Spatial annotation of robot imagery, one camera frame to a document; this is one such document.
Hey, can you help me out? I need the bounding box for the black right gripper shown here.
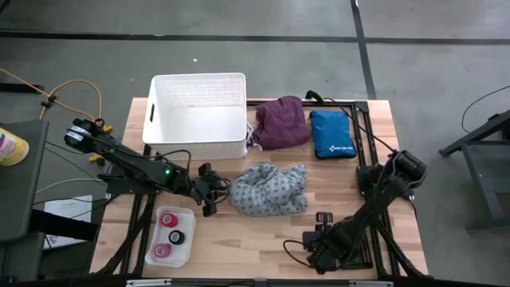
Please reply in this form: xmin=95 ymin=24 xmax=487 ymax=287
xmin=303 ymin=212 xmax=339 ymax=276

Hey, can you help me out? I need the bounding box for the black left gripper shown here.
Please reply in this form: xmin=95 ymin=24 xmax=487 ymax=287
xmin=190 ymin=162 xmax=222 ymax=218

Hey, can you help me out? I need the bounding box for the pink bandage roll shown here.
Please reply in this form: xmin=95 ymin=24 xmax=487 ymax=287
xmin=154 ymin=242 xmax=173 ymax=259
xmin=160 ymin=213 xmax=179 ymax=229

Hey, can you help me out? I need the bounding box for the grey patterned cloth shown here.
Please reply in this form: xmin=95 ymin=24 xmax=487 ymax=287
xmin=228 ymin=162 xmax=308 ymax=218

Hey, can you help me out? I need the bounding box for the purple cloth white trim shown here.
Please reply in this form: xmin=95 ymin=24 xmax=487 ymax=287
xmin=246 ymin=95 xmax=312 ymax=151

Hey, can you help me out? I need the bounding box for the blue first aid pouch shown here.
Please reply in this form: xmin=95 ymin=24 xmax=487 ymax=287
xmin=309 ymin=109 xmax=358 ymax=160

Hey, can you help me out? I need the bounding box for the white perforated plastic basket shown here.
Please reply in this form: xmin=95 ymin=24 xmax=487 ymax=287
xmin=142 ymin=72 xmax=249 ymax=161

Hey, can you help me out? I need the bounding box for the clear plastic tray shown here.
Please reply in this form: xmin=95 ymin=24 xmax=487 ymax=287
xmin=144 ymin=206 xmax=197 ymax=268

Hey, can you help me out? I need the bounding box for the black perforated tray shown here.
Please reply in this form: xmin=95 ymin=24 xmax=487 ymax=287
xmin=358 ymin=237 xmax=375 ymax=270

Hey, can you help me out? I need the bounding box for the white paper sheet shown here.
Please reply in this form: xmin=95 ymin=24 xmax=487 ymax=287
xmin=42 ymin=194 xmax=93 ymax=251

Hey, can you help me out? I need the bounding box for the black metal stand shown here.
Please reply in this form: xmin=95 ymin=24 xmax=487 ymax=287
xmin=439 ymin=109 xmax=510 ymax=232

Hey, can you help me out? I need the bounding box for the dark grey side table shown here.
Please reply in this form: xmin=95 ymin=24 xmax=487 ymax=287
xmin=0 ymin=119 xmax=49 ymax=244

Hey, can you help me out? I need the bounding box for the yellow wipes canister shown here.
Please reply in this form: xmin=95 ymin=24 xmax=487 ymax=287
xmin=0 ymin=127 xmax=30 ymax=167

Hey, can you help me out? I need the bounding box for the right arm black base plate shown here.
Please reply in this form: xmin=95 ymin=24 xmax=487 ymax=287
xmin=356 ymin=165 xmax=415 ymax=199

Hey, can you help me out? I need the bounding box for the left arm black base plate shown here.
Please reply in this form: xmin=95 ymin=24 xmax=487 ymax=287
xmin=105 ymin=175 xmax=160 ymax=196

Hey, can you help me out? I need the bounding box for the white cable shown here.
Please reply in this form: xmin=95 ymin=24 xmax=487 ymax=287
xmin=34 ymin=178 xmax=108 ymax=195

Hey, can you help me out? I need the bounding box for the black power cable with plug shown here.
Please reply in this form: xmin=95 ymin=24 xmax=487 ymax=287
xmin=305 ymin=90 xmax=399 ymax=155

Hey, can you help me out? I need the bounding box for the thin black floor cable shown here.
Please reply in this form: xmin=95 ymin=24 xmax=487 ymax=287
xmin=461 ymin=85 xmax=510 ymax=135

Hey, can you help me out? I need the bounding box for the black floor strap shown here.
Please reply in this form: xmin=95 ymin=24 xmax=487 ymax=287
xmin=0 ymin=82 xmax=45 ymax=93

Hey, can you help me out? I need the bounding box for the yellow cable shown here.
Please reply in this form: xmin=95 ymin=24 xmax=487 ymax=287
xmin=0 ymin=67 xmax=115 ymax=167

